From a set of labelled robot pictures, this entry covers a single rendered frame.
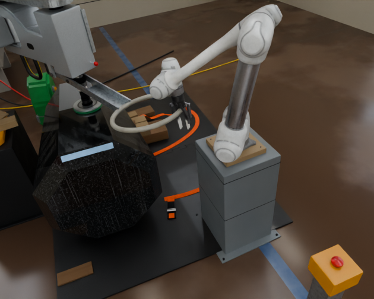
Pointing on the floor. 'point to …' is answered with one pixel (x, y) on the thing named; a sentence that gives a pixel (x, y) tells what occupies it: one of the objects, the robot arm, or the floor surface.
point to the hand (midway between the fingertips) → (184, 123)
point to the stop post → (332, 274)
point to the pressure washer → (41, 93)
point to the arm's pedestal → (238, 198)
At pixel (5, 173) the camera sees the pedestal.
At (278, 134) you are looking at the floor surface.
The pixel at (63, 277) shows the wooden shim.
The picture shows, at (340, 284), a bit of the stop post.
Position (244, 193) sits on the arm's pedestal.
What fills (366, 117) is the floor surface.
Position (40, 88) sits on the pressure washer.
